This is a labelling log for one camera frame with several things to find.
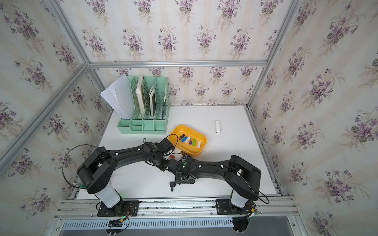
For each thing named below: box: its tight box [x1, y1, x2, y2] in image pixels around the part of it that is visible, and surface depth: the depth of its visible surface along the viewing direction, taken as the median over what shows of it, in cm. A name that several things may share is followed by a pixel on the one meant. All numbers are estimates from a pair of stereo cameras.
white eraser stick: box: [215, 120, 221, 135], surface depth 106 cm
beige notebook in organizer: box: [148, 86, 156, 117], surface depth 103 cm
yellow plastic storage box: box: [168, 124, 208, 158], surface depth 100 cm
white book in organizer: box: [135, 75, 146, 118], surface depth 100 cm
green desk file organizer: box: [117, 75, 171, 135], surface depth 105 cm
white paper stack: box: [99, 73, 135, 119], surface depth 98 cm
